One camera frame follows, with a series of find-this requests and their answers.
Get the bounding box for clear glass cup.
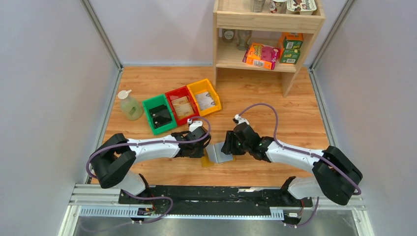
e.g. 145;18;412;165
237;29;252;51

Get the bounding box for yellow plastic bin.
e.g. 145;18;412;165
186;79;222;117

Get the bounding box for green orange carton box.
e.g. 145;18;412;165
278;32;303;64

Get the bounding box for beige cards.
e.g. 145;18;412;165
172;96;194;119

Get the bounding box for wooden shelf unit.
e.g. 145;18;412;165
212;0;326;96

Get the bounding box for red plastic bin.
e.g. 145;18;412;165
165;86;199;126

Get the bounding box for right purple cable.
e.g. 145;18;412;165
238;103;362;228

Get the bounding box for green soap pump bottle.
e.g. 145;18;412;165
118;89;144;121

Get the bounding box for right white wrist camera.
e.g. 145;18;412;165
233;114;250;125

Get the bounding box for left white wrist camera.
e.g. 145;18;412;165
187;119;203;132

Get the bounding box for purple cable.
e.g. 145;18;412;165
238;103;362;228
86;116;212;225

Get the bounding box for white food tub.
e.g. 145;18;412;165
285;0;317;15

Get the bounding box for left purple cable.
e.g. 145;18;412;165
86;116;212;225

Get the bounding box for green plastic bin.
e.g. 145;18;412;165
142;94;178;135

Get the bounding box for white cards in yellow bin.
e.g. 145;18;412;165
195;91;216;111

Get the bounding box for black cards in green bin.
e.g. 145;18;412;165
149;105;172;129

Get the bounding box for yellow leather card holder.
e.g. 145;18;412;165
200;142;236;168

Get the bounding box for white printed cup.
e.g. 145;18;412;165
269;0;287;14

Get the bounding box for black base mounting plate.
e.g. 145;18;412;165
119;185;313;216

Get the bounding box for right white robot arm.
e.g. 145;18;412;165
221;122;363;206

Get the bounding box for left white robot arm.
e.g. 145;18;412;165
87;126;211;196

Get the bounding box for aluminium frame rail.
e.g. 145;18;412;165
59;184;374;236

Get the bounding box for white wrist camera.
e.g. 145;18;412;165
187;119;203;132
233;114;250;125

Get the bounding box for orange pink snack box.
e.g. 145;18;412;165
242;43;280;70

